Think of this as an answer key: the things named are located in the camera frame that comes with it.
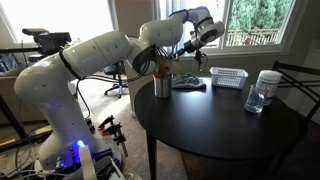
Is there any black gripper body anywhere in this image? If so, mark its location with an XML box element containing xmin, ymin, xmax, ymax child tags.
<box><xmin>181</xmin><ymin>39</ymin><xmax>202</xmax><ymax>56</ymax></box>

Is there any light wooden spatula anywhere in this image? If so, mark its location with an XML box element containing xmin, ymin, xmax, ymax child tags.
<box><xmin>161</xmin><ymin>54</ymin><xmax>183</xmax><ymax>76</ymax></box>

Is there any silver metal utensil cup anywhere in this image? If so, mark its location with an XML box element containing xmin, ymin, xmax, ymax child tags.
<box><xmin>152</xmin><ymin>73</ymin><xmax>173</xmax><ymax>99</ymax></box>

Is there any red silicone spatula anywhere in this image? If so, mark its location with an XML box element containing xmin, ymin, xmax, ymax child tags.
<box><xmin>158</xmin><ymin>64</ymin><xmax>170</xmax><ymax>79</ymax></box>

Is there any blue-gray cloth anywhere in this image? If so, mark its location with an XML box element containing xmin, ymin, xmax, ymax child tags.
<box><xmin>171</xmin><ymin>72</ymin><xmax>207</xmax><ymax>90</ymax></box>

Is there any white plastic basket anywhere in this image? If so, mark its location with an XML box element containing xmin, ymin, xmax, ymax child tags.
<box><xmin>209</xmin><ymin>66</ymin><xmax>249</xmax><ymax>90</ymax></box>

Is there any black office chair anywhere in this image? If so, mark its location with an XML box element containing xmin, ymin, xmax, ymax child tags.
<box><xmin>103</xmin><ymin>63</ymin><xmax>130</xmax><ymax>99</ymax></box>

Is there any white-framed window by table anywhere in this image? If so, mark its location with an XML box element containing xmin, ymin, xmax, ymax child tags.
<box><xmin>154</xmin><ymin>0</ymin><xmax>298</xmax><ymax>56</ymax></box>

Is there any black round table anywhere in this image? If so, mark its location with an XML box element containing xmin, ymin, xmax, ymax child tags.
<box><xmin>133</xmin><ymin>77</ymin><xmax>303</xmax><ymax>180</ymax></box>

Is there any clear glass mug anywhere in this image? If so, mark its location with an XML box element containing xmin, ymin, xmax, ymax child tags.
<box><xmin>244</xmin><ymin>83</ymin><xmax>266</xmax><ymax>114</ymax></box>

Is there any clear plastic jar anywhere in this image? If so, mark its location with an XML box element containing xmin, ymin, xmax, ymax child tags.
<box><xmin>255</xmin><ymin>69</ymin><xmax>283</xmax><ymax>106</ymax></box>

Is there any black dining chair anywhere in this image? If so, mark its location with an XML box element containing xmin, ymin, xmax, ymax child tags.
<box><xmin>266</xmin><ymin>60</ymin><xmax>320</xmax><ymax>180</ymax></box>

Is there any large bright window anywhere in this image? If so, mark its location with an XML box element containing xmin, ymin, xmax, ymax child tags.
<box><xmin>0</xmin><ymin>0</ymin><xmax>118</xmax><ymax>48</ymax></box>

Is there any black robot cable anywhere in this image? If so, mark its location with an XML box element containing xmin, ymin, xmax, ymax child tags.
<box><xmin>76</xmin><ymin>19</ymin><xmax>208</xmax><ymax>84</ymax></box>

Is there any orange-handled bar clamp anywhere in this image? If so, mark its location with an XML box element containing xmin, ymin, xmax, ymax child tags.
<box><xmin>97</xmin><ymin>114</ymin><xmax>116</xmax><ymax>132</ymax></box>
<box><xmin>101</xmin><ymin>122</ymin><xmax>123</xmax><ymax>138</ymax></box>
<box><xmin>113</xmin><ymin>131</ymin><xmax>130</xmax><ymax>158</ymax></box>

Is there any black camera on stand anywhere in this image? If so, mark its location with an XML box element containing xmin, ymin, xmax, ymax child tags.
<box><xmin>22</xmin><ymin>28</ymin><xmax>73</xmax><ymax>57</ymax></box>

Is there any white upright post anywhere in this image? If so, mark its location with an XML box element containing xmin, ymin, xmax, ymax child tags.
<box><xmin>78</xmin><ymin>144</ymin><xmax>98</xmax><ymax>180</ymax></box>

